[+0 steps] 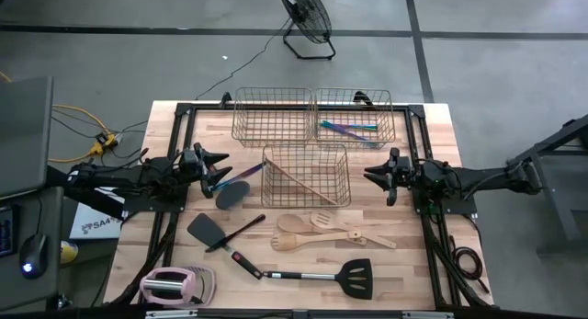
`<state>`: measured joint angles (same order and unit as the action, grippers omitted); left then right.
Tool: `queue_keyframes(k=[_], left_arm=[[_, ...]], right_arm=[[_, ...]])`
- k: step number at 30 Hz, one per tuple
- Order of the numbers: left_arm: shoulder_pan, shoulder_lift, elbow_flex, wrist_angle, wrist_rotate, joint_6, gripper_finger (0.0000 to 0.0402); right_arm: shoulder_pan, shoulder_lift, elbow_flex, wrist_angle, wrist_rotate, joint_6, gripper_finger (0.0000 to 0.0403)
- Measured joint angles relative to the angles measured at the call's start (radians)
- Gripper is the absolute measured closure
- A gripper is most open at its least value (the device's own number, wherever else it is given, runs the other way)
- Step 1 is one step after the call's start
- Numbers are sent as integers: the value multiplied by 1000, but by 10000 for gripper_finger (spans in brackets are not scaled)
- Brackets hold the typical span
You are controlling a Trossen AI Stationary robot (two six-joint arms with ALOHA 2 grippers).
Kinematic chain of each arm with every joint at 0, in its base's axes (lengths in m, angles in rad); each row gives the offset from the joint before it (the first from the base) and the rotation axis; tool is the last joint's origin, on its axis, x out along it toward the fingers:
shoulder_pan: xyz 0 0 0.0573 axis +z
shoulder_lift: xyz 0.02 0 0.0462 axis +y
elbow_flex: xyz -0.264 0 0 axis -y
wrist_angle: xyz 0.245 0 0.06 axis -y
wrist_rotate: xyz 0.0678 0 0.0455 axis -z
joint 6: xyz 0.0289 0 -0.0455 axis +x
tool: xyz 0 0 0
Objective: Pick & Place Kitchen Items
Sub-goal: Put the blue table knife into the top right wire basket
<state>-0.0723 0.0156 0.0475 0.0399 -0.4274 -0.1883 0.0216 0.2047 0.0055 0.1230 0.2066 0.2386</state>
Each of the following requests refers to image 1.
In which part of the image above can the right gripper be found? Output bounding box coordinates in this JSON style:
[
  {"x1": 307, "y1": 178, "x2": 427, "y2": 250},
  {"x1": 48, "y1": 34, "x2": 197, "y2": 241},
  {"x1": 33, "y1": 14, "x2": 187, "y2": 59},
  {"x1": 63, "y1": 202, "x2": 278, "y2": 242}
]
[{"x1": 364, "y1": 147, "x2": 422, "y2": 208}]

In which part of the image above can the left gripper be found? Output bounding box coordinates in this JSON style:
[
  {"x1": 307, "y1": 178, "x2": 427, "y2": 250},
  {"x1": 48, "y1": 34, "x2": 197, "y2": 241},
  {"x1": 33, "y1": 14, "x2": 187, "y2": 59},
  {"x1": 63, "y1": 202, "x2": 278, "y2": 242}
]
[{"x1": 176, "y1": 142, "x2": 233, "y2": 199}]

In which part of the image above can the iridescent cutlery piece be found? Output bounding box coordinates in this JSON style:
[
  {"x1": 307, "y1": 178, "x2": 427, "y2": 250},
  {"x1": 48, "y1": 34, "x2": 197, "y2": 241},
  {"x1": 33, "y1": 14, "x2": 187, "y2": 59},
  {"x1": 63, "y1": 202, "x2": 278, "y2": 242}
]
[
  {"x1": 320, "y1": 120, "x2": 379, "y2": 131},
  {"x1": 321, "y1": 121, "x2": 374, "y2": 145},
  {"x1": 213, "y1": 161, "x2": 265, "y2": 192}
]

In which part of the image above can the black oval spoon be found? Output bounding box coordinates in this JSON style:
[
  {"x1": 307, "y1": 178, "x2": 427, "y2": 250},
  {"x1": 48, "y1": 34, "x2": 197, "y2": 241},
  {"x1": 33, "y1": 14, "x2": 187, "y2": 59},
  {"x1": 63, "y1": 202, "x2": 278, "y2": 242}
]
[{"x1": 214, "y1": 179, "x2": 252, "y2": 211}]

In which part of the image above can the slotted wooden spatula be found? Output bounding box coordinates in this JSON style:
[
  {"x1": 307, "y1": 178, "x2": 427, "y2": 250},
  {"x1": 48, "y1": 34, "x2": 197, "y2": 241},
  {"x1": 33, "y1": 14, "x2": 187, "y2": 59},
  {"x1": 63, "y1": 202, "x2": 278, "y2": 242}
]
[{"x1": 309, "y1": 210, "x2": 398, "y2": 250}]

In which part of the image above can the plain wooden spatula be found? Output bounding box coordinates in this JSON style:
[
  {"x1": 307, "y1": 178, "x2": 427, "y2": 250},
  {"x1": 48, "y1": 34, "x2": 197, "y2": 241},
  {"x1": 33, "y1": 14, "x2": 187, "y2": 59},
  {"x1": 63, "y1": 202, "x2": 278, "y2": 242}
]
[{"x1": 264, "y1": 156, "x2": 341, "y2": 206}]

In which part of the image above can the wooden spoon with label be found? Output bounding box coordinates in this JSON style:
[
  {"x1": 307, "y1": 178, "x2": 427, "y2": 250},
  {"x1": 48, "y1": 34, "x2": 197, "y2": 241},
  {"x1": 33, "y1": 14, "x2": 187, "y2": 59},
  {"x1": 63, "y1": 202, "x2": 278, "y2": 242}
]
[{"x1": 276, "y1": 213, "x2": 368, "y2": 246}]

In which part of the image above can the wooden spork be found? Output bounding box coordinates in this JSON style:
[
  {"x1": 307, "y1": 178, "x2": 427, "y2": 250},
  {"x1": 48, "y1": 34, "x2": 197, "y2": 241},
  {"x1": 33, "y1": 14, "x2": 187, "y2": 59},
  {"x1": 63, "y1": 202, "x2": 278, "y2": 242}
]
[{"x1": 269, "y1": 230, "x2": 363, "y2": 253}]

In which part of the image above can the black slotted spatula steel handle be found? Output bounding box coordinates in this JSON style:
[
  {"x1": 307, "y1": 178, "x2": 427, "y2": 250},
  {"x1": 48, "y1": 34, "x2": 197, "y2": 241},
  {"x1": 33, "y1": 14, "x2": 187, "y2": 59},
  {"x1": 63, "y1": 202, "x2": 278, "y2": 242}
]
[{"x1": 263, "y1": 257, "x2": 375, "y2": 301}]

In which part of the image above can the black solid spatula red mark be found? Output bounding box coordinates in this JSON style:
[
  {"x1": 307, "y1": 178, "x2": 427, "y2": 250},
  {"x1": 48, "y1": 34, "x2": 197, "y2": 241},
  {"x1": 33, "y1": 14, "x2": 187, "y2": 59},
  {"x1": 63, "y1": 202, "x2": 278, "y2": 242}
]
[{"x1": 186, "y1": 211, "x2": 265, "y2": 281}]

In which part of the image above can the pink ribbed plastic tray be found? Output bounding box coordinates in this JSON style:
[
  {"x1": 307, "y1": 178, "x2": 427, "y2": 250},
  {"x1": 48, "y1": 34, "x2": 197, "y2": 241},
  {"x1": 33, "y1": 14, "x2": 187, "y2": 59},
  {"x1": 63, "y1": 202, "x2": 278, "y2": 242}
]
[{"x1": 183, "y1": 265, "x2": 217, "y2": 307}]

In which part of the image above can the black metal stand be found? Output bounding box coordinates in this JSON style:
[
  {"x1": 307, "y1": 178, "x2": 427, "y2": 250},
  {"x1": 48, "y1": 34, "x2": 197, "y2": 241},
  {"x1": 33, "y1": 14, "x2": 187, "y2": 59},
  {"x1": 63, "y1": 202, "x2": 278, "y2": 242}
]
[
  {"x1": 507, "y1": 114, "x2": 588, "y2": 258},
  {"x1": 44, "y1": 165, "x2": 128, "y2": 222}
]

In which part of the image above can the white printed box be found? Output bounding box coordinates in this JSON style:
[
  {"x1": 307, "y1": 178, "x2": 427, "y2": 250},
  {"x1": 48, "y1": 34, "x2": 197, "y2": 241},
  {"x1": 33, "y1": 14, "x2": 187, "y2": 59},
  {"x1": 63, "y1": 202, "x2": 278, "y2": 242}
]
[{"x1": 68, "y1": 201, "x2": 124, "y2": 241}]

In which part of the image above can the yellow round object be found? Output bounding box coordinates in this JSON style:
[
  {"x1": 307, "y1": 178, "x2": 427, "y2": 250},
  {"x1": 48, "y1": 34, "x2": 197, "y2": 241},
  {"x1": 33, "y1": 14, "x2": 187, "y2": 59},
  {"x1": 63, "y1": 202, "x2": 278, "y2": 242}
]
[{"x1": 60, "y1": 240, "x2": 79, "y2": 265}]

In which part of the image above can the dark side desk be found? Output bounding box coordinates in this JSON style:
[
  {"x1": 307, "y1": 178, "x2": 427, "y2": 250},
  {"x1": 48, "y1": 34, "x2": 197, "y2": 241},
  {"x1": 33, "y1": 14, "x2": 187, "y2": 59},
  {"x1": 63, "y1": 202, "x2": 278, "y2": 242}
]
[{"x1": 0, "y1": 186, "x2": 65, "y2": 313}]

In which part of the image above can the black floor fan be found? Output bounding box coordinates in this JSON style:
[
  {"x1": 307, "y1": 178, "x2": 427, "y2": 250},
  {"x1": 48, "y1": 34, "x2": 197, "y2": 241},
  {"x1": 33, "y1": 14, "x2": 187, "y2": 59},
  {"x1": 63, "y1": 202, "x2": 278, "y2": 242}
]
[{"x1": 276, "y1": 0, "x2": 337, "y2": 62}]

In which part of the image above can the grey flat panel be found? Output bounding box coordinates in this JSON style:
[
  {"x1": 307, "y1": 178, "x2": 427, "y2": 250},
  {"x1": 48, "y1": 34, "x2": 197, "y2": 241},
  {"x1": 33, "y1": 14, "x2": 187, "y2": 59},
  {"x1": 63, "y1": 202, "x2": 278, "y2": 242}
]
[{"x1": 0, "y1": 76, "x2": 55, "y2": 201}]

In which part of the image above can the black computer mouse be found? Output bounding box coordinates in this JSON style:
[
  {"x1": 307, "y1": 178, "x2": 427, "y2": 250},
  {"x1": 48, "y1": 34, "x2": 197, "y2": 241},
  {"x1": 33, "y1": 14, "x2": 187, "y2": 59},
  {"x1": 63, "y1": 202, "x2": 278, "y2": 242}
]
[{"x1": 18, "y1": 234, "x2": 49, "y2": 280}]

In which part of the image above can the black keyboard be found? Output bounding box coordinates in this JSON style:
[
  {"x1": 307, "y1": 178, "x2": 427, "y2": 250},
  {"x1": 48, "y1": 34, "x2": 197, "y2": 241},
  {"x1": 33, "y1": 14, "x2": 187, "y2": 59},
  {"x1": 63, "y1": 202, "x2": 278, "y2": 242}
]
[{"x1": 0, "y1": 203, "x2": 19, "y2": 259}]

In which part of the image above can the gold wire basket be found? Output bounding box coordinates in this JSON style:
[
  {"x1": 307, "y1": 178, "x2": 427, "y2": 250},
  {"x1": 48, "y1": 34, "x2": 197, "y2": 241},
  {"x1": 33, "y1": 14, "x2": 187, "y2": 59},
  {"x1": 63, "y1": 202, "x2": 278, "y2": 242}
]
[
  {"x1": 231, "y1": 85, "x2": 316, "y2": 149},
  {"x1": 313, "y1": 87, "x2": 397, "y2": 151},
  {"x1": 260, "y1": 142, "x2": 353, "y2": 210}
]

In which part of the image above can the black aluminium table frame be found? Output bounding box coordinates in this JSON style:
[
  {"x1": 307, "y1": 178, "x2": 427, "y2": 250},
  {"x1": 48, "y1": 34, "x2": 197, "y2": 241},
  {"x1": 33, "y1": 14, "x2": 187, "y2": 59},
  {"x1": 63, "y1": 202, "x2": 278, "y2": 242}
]
[{"x1": 107, "y1": 101, "x2": 492, "y2": 310}]

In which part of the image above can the coiled black cable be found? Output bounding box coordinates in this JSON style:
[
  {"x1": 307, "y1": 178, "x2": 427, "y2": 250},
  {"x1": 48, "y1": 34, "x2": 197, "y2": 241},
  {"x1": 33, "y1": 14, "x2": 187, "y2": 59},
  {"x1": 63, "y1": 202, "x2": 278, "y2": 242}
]
[{"x1": 447, "y1": 234, "x2": 492, "y2": 295}]

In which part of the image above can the yellow extension cord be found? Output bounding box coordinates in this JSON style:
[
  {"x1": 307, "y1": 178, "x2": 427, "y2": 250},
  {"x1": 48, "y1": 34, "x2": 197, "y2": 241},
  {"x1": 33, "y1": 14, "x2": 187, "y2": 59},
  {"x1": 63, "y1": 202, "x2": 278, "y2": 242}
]
[{"x1": 0, "y1": 70, "x2": 119, "y2": 165}]

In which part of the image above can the pink frame steel roller tool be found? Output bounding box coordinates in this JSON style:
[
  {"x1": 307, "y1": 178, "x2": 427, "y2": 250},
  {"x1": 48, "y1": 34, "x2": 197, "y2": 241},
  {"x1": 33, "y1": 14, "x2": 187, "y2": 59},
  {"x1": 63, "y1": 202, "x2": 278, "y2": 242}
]
[{"x1": 139, "y1": 266, "x2": 198, "y2": 306}]

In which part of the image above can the black fan cable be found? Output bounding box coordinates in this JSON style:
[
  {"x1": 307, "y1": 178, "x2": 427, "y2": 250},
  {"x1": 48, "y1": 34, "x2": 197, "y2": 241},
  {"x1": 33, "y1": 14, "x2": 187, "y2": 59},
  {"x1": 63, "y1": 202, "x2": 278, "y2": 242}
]
[{"x1": 194, "y1": 17, "x2": 293, "y2": 101}]

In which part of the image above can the aluminium bracket rail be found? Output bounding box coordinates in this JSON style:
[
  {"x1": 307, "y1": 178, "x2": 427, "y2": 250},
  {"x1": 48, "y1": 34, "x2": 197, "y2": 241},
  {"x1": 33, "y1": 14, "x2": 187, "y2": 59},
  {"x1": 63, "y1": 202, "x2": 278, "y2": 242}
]
[{"x1": 144, "y1": 308, "x2": 456, "y2": 319}]

